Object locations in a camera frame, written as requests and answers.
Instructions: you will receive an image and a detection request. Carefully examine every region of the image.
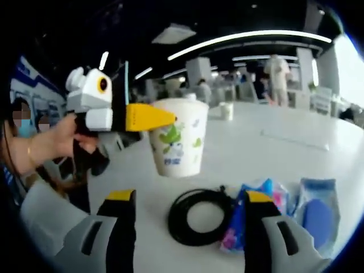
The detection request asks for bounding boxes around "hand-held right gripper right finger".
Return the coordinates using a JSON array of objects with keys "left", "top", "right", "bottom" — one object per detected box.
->
[{"left": 244, "top": 190, "right": 333, "bottom": 273}]

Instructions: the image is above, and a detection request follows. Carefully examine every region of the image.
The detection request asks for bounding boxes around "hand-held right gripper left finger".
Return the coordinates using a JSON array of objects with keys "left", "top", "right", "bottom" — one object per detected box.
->
[{"left": 53, "top": 189, "right": 137, "bottom": 273}]

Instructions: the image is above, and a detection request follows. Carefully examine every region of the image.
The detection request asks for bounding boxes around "blue tissue packet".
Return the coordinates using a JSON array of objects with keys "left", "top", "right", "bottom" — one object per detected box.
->
[{"left": 220, "top": 177, "right": 291, "bottom": 253}]

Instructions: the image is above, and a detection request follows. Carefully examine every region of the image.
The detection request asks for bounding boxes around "printed white paper cup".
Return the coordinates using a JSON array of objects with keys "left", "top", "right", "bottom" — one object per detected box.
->
[{"left": 147, "top": 97, "right": 210, "bottom": 179}]

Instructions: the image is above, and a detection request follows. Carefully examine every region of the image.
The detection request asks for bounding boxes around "black cable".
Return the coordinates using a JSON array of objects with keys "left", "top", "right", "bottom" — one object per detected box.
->
[{"left": 167, "top": 184, "right": 238, "bottom": 247}]

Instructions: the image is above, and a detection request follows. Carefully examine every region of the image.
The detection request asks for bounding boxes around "clear packet with blue pad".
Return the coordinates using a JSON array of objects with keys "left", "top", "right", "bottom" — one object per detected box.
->
[{"left": 292, "top": 177, "right": 341, "bottom": 258}]

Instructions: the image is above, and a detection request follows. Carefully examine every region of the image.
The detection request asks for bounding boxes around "person's left hand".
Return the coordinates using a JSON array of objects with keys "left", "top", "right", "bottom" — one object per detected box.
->
[{"left": 30, "top": 113, "right": 100, "bottom": 165}]

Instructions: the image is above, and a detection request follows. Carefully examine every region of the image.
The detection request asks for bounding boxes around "blue white partition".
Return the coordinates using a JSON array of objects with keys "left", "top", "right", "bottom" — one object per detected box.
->
[{"left": 11, "top": 55, "right": 69, "bottom": 120}]

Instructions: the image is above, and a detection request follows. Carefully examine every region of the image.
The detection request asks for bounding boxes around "white table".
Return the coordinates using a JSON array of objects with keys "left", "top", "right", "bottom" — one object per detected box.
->
[{"left": 85, "top": 101, "right": 364, "bottom": 273}]

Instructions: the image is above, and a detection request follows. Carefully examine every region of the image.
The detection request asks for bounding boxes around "small white paper cup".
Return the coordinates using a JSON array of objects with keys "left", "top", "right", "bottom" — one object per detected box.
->
[{"left": 218, "top": 101, "right": 234, "bottom": 121}]

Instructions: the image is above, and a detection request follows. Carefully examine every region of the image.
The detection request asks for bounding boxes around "person's body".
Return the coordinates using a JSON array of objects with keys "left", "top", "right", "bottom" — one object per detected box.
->
[{"left": 0, "top": 96, "right": 38, "bottom": 207}]

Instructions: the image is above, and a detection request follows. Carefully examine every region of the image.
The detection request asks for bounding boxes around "curved ceiling light strip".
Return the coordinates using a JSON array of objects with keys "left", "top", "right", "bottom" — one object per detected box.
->
[{"left": 167, "top": 30, "right": 333, "bottom": 61}]

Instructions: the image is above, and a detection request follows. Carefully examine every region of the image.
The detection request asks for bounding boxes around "dark office chair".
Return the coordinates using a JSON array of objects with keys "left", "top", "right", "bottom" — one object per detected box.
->
[{"left": 340, "top": 104, "right": 364, "bottom": 126}]

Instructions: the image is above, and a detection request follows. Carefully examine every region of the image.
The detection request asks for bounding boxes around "gold bracelet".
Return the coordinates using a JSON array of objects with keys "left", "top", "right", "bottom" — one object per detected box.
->
[{"left": 27, "top": 144, "right": 37, "bottom": 167}]

